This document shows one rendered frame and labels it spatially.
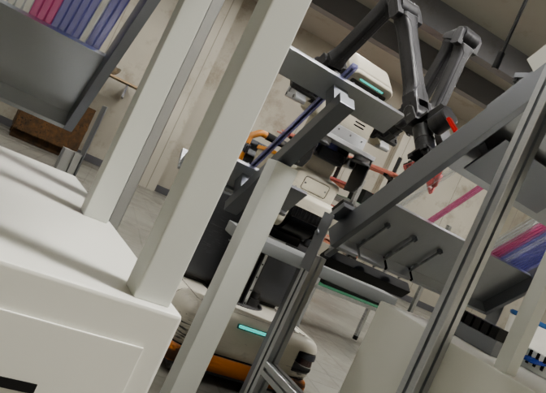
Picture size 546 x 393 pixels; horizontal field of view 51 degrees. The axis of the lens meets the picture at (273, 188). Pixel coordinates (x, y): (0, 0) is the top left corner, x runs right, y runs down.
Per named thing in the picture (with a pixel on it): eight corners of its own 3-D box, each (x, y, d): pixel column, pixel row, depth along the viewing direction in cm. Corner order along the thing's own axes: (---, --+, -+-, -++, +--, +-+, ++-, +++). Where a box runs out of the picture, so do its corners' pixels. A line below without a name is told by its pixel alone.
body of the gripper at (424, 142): (450, 163, 156) (445, 143, 160) (426, 148, 151) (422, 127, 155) (431, 174, 160) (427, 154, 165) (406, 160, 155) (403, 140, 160)
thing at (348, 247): (335, 248, 160) (332, 228, 165) (483, 313, 191) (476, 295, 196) (338, 246, 160) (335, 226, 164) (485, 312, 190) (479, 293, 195)
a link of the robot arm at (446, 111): (422, 118, 170) (401, 109, 165) (452, 95, 162) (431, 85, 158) (432, 150, 164) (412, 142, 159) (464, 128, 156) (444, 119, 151)
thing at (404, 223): (337, 239, 161) (335, 230, 163) (483, 305, 192) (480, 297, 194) (385, 203, 150) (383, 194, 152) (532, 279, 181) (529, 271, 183)
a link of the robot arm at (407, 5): (413, -13, 187) (392, -26, 181) (424, 15, 179) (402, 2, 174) (327, 75, 216) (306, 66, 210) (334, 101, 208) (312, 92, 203)
